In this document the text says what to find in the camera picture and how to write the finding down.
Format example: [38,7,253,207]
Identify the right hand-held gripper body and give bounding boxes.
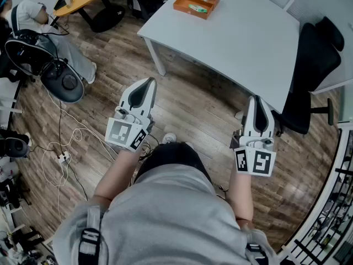
[229,132,277,178]

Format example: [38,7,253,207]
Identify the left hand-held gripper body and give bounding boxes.
[104,105,156,152]

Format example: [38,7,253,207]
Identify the green and white box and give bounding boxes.
[188,4,208,14]

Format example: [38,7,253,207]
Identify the orange tray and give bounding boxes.
[173,0,222,20]

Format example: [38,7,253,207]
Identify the person's right forearm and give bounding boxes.
[226,171,255,227]

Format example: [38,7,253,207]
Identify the person's left forearm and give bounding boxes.
[93,147,142,205]

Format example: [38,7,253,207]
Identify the person's white shoe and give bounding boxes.
[161,132,178,145]

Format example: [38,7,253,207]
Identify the person's black trousers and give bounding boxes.
[134,141,213,186]

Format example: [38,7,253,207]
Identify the white power strip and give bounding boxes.
[57,151,72,165]

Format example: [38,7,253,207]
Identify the white table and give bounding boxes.
[136,0,302,114]

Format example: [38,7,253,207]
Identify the black metal railing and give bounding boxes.
[277,122,353,265]

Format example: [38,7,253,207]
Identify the person's grey shirt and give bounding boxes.
[52,163,280,265]

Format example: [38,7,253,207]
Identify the black round device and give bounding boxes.
[0,128,31,159]

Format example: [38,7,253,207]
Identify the white floor cable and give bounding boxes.
[40,89,120,224]

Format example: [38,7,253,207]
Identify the black floor cable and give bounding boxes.
[29,98,89,202]

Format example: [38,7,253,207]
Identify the black grey harness strap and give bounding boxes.
[78,205,102,265]
[244,241,270,265]

